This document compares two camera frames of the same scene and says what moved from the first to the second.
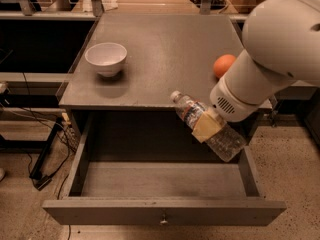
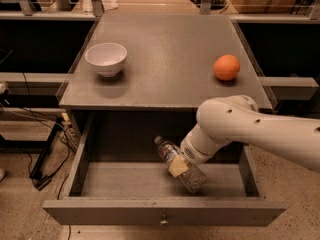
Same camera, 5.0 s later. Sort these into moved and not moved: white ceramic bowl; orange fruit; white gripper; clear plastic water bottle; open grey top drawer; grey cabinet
Moved: clear plastic water bottle; white gripper
Not moved: orange fruit; white ceramic bowl; open grey top drawer; grey cabinet
